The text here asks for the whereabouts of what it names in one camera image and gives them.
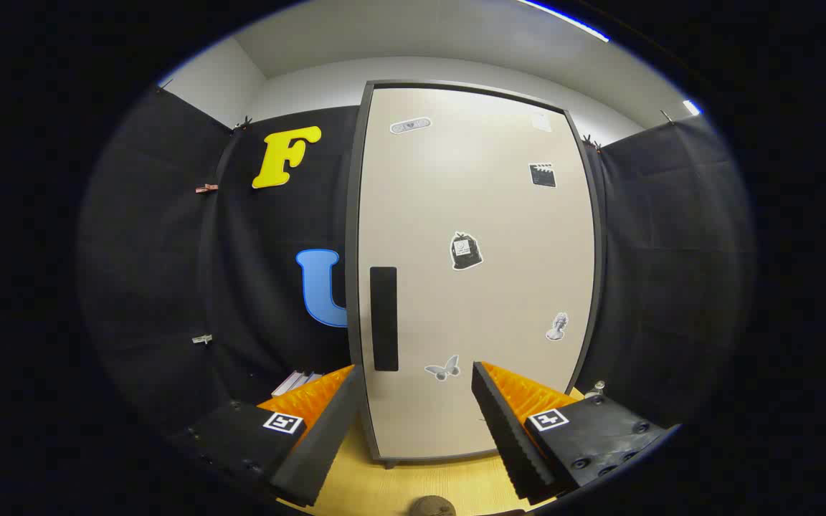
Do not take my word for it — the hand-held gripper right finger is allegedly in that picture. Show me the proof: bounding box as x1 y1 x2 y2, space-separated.
470 360 682 506

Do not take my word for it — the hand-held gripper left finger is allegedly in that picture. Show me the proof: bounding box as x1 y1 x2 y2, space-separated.
168 363 365 508

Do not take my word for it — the brown fuzzy shoe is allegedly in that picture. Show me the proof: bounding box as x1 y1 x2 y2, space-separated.
412 495 458 516

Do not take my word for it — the black door handle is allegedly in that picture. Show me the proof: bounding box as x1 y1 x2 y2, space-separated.
370 267 399 372

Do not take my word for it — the grey shoe cabinet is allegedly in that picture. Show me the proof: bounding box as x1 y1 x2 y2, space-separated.
345 79 604 470

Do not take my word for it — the white paperback book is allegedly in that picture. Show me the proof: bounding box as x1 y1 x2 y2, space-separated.
271 371 306 397

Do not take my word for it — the black backdrop cloth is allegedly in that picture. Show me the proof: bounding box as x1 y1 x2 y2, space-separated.
76 85 754 445

